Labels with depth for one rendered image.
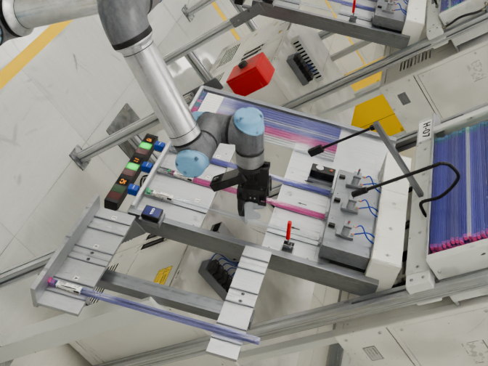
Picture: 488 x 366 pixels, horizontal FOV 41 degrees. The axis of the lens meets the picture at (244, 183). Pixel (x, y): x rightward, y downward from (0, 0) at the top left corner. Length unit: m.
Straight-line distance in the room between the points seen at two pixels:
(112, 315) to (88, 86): 1.52
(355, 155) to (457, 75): 0.98
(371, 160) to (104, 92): 1.40
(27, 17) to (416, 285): 1.17
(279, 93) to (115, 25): 1.84
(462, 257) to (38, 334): 1.16
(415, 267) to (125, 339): 1.04
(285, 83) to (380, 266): 1.57
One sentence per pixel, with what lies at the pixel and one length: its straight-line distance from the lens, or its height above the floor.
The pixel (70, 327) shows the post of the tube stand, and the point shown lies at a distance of 1.85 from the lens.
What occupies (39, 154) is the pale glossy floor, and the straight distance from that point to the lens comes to 2.69.
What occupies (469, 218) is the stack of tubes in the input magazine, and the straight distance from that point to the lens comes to 1.76.
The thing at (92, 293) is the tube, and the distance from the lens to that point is 1.54.
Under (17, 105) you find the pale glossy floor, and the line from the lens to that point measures 2.72.
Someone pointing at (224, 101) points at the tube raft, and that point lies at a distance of 2.29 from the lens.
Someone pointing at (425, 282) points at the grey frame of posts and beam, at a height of 1.37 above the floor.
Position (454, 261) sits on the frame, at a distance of 1.69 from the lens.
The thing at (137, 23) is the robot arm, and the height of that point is 1.15.
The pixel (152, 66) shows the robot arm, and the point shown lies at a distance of 1.46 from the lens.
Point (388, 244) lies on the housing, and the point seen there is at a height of 1.28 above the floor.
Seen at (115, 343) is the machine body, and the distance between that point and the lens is 2.34.
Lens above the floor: 1.94
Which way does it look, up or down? 32 degrees down
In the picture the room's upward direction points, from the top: 68 degrees clockwise
